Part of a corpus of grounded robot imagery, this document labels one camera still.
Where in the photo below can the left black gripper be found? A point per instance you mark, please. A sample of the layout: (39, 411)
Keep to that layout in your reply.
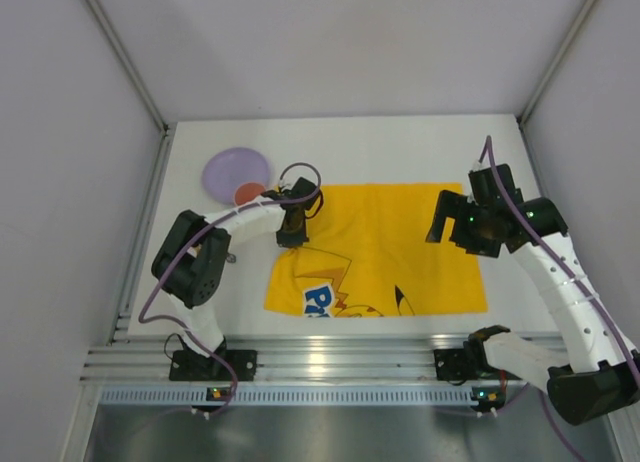
(291, 235)

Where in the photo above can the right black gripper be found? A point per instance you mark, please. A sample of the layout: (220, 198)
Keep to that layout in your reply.
(445, 216)

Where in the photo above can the pink plastic cup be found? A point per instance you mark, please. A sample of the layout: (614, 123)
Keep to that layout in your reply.
(247, 192)

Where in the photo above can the yellow Pikachu cloth placemat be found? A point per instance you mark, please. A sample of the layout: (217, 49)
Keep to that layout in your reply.
(367, 256)

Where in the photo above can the purple plastic plate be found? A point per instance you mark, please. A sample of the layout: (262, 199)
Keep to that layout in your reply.
(232, 168)

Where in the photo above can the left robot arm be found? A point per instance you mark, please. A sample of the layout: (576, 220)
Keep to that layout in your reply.
(190, 262)

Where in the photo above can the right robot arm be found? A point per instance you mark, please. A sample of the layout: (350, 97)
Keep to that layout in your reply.
(597, 374)

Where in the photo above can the aluminium rail frame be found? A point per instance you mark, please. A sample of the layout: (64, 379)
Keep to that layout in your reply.
(315, 359)

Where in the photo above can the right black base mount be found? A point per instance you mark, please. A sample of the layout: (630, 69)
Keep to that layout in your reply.
(459, 365)

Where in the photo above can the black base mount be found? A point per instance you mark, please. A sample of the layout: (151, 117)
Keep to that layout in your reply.
(459, 365)
(188, 366)

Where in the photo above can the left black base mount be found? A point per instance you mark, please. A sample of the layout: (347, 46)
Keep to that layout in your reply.
(188, 366)

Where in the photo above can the perforated cable duct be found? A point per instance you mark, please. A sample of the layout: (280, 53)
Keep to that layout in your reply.
(256, 395)

